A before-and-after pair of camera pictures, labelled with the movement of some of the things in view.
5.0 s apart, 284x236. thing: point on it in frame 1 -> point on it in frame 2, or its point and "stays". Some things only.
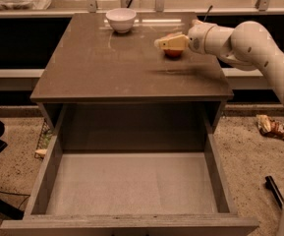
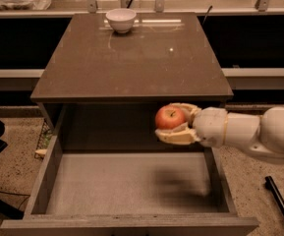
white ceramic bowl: x=121 y=19 stays
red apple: x=173 y=54 -> x=169 y=116
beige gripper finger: x=197 y=23 -> x=192 y=109
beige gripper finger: x=173 y=41 -> x=182 y=135
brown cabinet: x=108 y=86 stays
